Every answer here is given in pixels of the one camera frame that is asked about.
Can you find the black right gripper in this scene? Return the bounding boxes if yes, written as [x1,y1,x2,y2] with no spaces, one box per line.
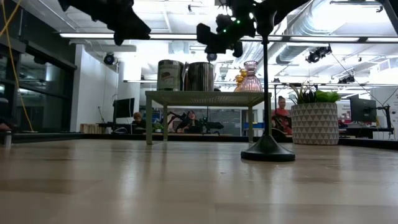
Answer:
[196,0,259,58]

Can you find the tin candle with brown label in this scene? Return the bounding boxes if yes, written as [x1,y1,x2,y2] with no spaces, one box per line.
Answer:
[186,61,215,92]

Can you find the pink glass candle holder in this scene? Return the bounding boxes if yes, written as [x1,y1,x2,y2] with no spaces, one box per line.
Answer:
[238,60,264,93]

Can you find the tin candle with green label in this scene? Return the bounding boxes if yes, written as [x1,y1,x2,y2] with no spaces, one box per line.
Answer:
[156,59,185,91]

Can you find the long ceiling light strip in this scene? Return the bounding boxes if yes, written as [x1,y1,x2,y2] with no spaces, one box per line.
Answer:
[58,32,398,44]

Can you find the green metal mesh shelf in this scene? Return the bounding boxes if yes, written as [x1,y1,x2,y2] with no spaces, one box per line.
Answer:
[144,90,272,146]

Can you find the black computer monitor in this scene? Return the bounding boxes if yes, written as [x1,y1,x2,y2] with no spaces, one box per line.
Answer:
[112,97,136,119]
[349,95,377,124]

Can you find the person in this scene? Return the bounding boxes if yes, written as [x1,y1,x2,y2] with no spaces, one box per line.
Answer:
[175,110,203,134]
[272,95,294,135]
[132,111,147,129]

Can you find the black ceiling track lights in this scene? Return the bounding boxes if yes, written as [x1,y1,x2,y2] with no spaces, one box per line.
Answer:
[338,74,357,85]
[305,45,333,65]

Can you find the wooden crate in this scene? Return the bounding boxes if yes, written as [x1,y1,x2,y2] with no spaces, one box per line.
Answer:
[80,123,100,134]

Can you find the black metal candlestick holder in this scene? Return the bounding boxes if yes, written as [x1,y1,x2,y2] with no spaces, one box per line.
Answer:
[240,6,296,162]

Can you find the potted succulent in patterned pot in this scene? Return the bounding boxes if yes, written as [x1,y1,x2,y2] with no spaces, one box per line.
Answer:
[288,83,342,146]

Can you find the yellow hanging cable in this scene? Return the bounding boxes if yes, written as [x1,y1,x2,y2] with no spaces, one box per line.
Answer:
[0,0,35,133]

